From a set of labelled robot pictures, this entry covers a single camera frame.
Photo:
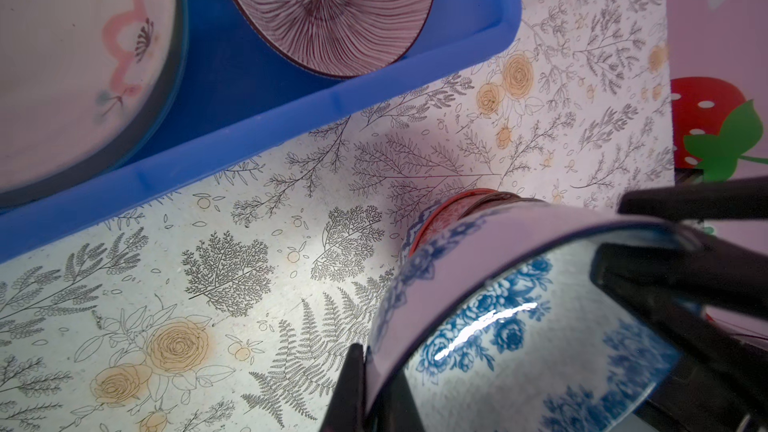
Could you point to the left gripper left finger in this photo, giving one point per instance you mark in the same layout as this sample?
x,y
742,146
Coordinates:
x,y
346,410

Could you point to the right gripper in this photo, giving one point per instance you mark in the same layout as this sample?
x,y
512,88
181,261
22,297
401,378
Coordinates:
x,y
660,286

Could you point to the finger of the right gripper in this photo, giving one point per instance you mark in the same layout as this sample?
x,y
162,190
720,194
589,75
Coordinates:
x,y
742,199

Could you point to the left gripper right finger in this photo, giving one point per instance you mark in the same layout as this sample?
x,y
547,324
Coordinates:
x,y
395,409

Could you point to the blue white porcelain bowl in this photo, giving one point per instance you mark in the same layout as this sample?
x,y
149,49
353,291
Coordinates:
x,y
494,324

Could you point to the red bowl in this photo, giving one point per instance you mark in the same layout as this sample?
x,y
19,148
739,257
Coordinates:
x,y
462,205

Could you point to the clear purple glass bowl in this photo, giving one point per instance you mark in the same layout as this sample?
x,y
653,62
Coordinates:
x,y
338,38

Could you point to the green flower pattern plate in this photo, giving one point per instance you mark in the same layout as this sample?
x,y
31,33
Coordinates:
x,y
162,114

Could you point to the blue plastic bin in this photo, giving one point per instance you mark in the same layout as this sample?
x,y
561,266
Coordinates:
x,y
238,97

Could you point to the blue zigzag pattern bowl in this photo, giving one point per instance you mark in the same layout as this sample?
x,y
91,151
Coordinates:
x,y
414,229

